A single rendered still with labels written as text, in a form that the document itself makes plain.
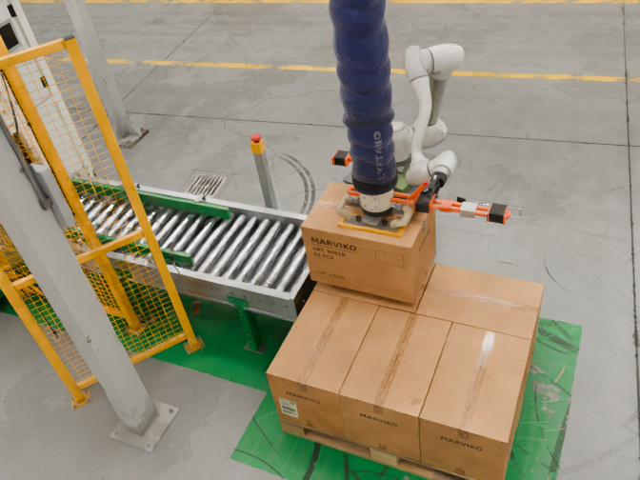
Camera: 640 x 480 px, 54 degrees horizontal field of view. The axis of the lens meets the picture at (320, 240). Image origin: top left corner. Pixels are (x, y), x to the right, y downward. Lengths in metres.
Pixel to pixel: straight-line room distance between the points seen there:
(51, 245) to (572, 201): 3.62
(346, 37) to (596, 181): 3.06
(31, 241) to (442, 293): 2.05
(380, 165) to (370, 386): 1.06
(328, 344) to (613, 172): 2.93
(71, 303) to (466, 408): 1.87
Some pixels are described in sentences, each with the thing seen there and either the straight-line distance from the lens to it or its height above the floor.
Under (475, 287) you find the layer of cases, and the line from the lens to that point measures 3.54.
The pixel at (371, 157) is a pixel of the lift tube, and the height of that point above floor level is 1.44.
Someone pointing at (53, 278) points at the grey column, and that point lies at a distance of 3.01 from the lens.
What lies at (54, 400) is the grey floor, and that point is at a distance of 4.35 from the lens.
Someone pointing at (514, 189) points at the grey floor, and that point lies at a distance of 5.10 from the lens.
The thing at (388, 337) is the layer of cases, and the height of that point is 0.54.
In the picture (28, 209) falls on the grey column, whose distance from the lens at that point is 2.84.
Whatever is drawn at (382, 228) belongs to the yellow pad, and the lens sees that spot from 3.14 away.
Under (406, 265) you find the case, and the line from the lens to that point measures 3.15.
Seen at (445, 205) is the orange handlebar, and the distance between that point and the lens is 3.06.
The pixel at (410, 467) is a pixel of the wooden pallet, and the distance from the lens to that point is 3.49.
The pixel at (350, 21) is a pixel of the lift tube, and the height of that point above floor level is 2.10.
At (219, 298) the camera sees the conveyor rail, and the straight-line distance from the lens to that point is 3.81.
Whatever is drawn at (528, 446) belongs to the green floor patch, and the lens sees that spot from 3.62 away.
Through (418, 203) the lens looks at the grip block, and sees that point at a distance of 3.06.
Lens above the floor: 3.10
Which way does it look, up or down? 41 degrees down
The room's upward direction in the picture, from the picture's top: 10 degrees counter-clockwise
